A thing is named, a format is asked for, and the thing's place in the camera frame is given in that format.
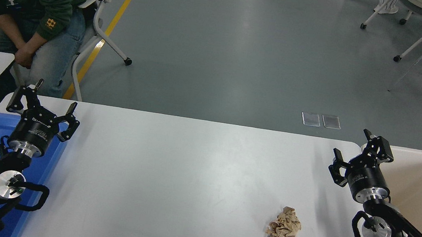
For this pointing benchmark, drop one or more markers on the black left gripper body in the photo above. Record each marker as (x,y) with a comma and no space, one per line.
(35,130)

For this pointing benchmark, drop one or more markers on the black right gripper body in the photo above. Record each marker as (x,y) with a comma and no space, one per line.
(367,180)

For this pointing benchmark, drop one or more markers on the tan paper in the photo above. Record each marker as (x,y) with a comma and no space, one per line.
(284,226)

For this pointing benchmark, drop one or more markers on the person's left hand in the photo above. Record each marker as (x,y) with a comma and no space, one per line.
(25,56)

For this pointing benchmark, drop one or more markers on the metal floor plate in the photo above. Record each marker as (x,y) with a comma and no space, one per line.
(310,119)
(331,121)

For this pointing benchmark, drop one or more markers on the white chair on casters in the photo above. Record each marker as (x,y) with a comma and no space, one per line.
(97,34)

